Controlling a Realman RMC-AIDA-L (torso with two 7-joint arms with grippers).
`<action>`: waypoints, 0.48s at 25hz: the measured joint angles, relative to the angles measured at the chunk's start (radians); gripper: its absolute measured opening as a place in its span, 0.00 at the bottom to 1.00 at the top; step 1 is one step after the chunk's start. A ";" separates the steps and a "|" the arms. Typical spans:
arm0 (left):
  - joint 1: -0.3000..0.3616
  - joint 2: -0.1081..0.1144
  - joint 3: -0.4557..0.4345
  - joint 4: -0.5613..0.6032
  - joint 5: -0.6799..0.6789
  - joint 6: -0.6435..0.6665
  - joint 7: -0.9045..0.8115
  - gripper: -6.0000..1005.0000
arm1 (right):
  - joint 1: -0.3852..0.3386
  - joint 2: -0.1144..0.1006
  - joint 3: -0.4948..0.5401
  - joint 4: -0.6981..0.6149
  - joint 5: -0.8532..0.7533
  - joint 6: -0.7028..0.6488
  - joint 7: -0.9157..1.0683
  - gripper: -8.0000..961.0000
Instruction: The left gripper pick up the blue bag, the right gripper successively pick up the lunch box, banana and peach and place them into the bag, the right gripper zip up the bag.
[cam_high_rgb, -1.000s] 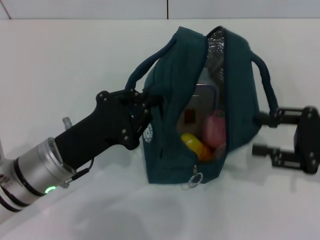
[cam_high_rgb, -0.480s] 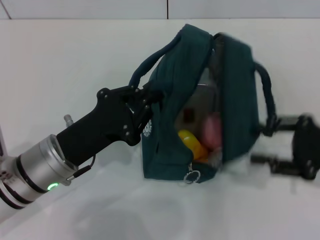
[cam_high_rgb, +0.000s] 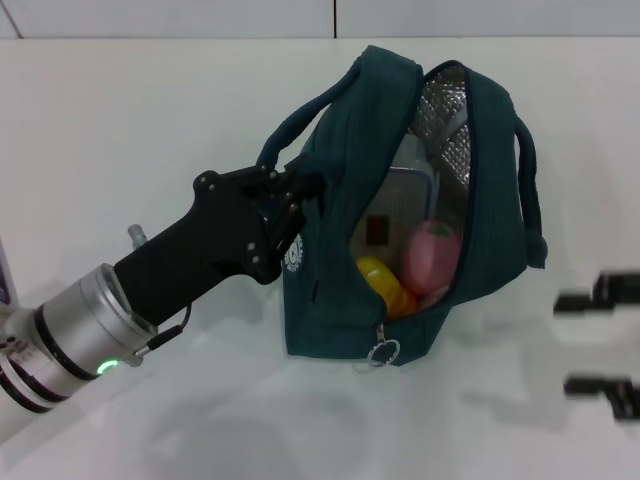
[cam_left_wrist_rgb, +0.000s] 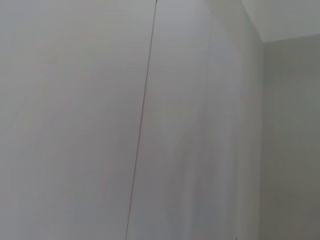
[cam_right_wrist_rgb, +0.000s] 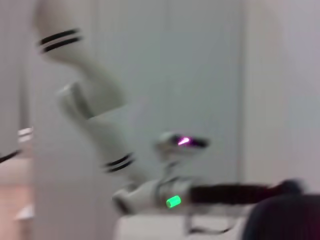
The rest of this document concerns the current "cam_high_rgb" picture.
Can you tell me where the clear plastic lunch box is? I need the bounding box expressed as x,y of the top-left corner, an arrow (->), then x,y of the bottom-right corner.
347,135 -> 439,266

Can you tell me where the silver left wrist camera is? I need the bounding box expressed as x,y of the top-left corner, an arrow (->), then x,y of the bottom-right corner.
0,239 -> 19,314

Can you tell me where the pink toy peach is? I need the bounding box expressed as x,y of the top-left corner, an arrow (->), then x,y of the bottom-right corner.
403,219 -> 464,301

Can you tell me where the metal zipper pull ring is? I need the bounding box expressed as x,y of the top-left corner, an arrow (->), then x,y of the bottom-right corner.
366,338 -> 401,369

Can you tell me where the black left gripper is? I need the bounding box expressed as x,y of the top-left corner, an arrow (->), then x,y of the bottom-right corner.
113,159 -> 327,327

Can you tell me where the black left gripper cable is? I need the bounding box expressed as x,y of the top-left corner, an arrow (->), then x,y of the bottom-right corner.
147,302 -> 194,354

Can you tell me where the yellow banana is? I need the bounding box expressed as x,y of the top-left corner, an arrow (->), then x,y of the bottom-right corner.
355,256 -> 420,321

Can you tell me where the dark teal insulated lunch bag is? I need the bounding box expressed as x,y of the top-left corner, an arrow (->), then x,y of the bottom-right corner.
257,44 -> 550,371

